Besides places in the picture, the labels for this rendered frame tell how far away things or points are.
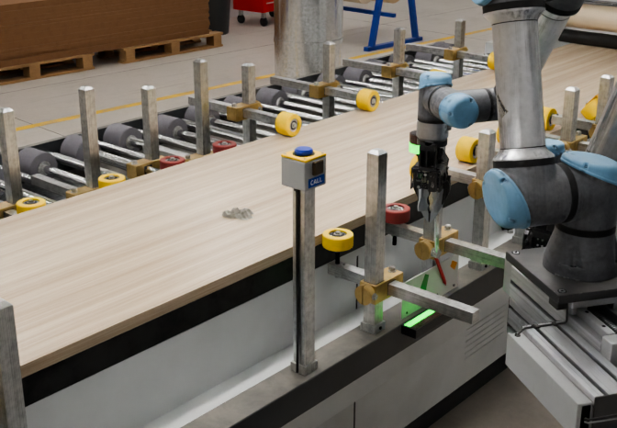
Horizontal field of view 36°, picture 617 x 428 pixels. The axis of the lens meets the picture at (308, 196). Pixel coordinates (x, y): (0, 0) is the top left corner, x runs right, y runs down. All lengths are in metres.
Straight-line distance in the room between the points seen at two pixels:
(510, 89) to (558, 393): 0.56
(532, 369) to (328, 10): 4.91
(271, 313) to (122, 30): 6.73
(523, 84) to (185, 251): 0.97
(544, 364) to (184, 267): 0.90
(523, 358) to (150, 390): 0.83
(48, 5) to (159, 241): 6.21
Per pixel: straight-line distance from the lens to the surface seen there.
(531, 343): 1.86
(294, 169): 1.99
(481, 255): 2.48
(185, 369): 2.23
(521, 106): 1.81
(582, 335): 1.88
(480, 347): 3.39
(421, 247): 2.49
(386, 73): 4.08
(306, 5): 6.46
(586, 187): 1.86
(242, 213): 2.54
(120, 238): 2.45
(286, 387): 2.16
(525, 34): 1.82
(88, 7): 8.73
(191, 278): 2.20
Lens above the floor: 1.82
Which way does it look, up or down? 20 degrees down
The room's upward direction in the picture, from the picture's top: straight up
